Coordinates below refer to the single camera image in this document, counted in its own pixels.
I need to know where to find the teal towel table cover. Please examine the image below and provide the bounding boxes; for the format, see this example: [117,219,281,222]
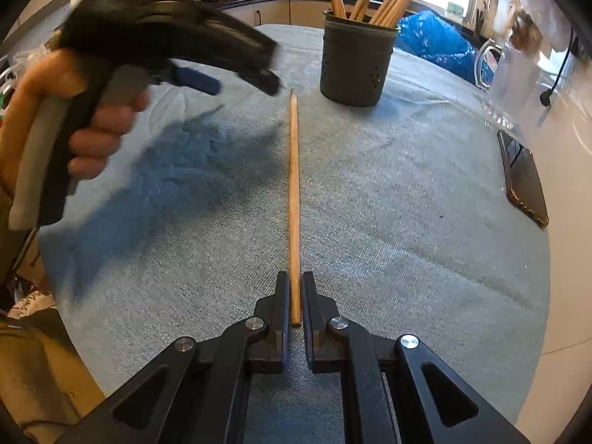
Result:
[37,23,552,444]

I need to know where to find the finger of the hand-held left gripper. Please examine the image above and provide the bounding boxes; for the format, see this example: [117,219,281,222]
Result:
[156,61,221,96]
[198,4,281,98]

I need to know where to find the black perforated utensil holder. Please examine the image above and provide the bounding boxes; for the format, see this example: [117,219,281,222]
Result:
[320,9,401,108]

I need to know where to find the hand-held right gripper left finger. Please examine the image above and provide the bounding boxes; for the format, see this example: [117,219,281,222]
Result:
[60,271,291,444]

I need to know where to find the clear glass mug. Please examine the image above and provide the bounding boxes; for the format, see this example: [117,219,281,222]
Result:
[475,37,558,131]

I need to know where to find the long wooden chopstick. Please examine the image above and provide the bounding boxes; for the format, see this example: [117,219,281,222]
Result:
[287,89,303,326]

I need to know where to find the beige kitchen base cabinets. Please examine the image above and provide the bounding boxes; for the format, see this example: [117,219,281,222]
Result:
[208,0,324,28]

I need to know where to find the blue plastic bag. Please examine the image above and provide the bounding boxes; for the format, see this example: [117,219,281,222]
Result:
[395,9,492,86]

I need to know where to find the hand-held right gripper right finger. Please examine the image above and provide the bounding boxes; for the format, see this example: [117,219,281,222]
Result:
[300,271,530,444]

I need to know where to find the black power cable with plug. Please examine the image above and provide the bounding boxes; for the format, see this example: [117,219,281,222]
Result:
[538,28,578,125]

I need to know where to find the person's olive clothing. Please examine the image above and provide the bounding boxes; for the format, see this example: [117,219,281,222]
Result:
[0,305,108,444]

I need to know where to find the black phone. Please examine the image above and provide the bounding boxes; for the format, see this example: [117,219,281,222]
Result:
[497,129,550,229]

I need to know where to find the person's left hand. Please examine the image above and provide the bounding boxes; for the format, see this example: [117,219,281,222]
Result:
[0,49,151,191]

